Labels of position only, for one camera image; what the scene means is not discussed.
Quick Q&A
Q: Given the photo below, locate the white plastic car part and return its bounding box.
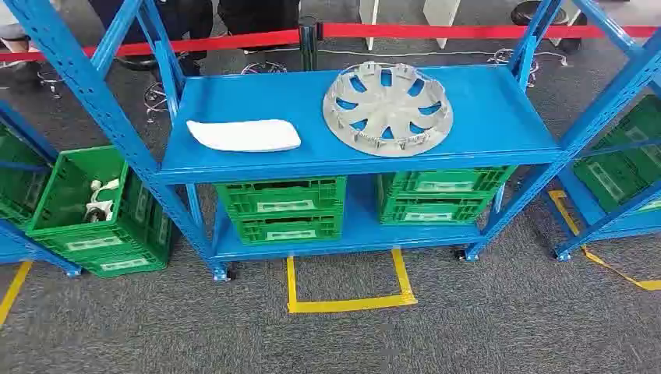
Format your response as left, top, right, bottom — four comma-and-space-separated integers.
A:
83, 178, 121, 224

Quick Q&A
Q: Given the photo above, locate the black stool seat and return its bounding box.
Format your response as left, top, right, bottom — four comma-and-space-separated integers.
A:
511, 0, 589, 55

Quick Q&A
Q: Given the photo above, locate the black stanchion post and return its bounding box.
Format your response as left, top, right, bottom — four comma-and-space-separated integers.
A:
299, 16, 322, 72

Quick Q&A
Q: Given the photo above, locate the red barrier belt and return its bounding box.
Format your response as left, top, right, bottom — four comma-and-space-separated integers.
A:
0, 29, 302, 63
317, 22, 661, 41

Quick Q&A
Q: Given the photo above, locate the white plastic panel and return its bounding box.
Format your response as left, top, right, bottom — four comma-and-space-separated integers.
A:
186, 118, 302, 153

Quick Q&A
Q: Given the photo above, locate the white board panel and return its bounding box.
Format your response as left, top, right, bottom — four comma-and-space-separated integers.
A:
359, 0, 380, 51
423, 0, 461, 50

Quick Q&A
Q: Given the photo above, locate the person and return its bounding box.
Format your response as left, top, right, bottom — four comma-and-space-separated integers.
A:
217, 0, 302, 53
87, 0, 215, 77
0, 0, 45, 90

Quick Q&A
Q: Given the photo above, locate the silver wheel hubcap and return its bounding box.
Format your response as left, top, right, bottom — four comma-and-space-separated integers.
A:
322, 61, 454, 158

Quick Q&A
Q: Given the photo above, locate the chrome stool base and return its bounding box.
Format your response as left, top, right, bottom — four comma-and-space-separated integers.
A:
239, 62, 288, 76
486, 48, 569, 88
143, 81, 172, 123
36, 67, 64, 99

